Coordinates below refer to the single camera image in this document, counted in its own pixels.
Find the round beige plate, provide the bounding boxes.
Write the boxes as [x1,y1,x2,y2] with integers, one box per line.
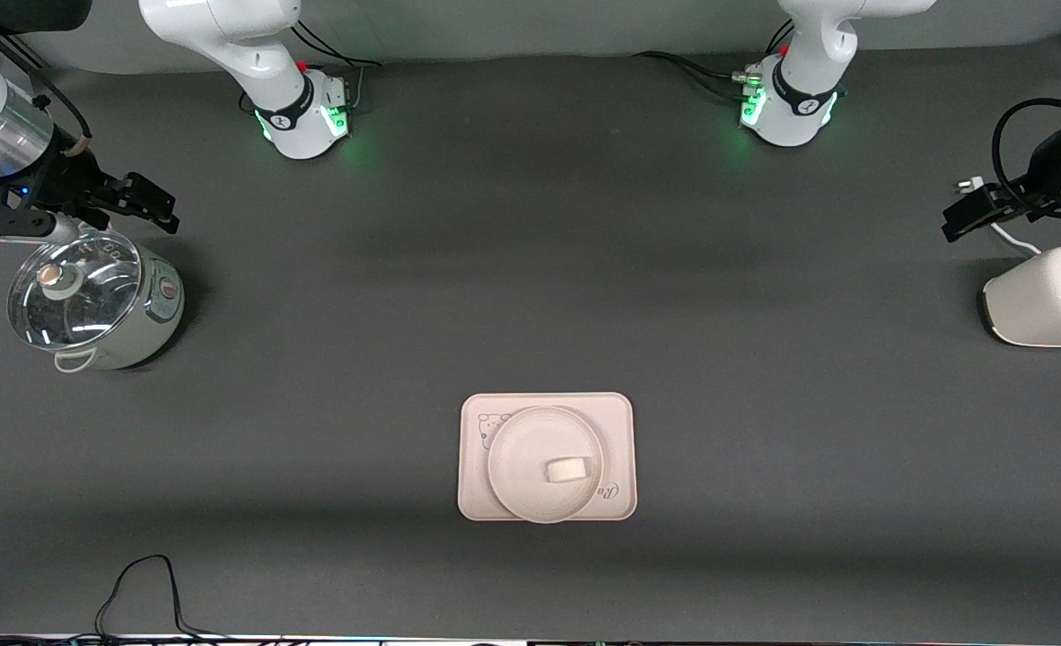
[487,406,605,524]

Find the beige rectangular rabbit tray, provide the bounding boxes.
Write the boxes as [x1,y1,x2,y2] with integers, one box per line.
[457,392,638,521]

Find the cream white toaster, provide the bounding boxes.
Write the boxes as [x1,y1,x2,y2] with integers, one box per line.
[982,244,1061,348]

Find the glass pot lid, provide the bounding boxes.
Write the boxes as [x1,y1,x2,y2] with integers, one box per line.
[7,231,143,351]

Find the pale green electric pot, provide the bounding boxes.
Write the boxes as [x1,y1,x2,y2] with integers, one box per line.
[7,224,186,373]

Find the white power plug with cord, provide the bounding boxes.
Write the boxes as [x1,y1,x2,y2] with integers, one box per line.
[957,177,1043,257]

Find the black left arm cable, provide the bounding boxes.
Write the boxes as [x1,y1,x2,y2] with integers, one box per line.
[992,99,1061,212]

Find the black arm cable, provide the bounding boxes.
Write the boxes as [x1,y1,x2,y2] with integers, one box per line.
[32,72,93,155]
[992,99,1061,212]

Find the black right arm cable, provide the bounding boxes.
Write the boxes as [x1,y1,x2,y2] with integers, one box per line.
[32,72,93,155]

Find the black right base cables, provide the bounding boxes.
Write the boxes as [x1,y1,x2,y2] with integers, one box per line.
[241,20,381,113]

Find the black base cables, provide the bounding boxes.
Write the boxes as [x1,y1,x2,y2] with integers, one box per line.
[634,20,796,101]
[241,20,381,113]

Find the black left base cables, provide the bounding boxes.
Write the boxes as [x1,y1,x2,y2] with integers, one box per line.
[634,20,796,101]

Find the thin black looped cable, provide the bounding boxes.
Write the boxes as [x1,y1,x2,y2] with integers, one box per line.
[95,554,226,642]

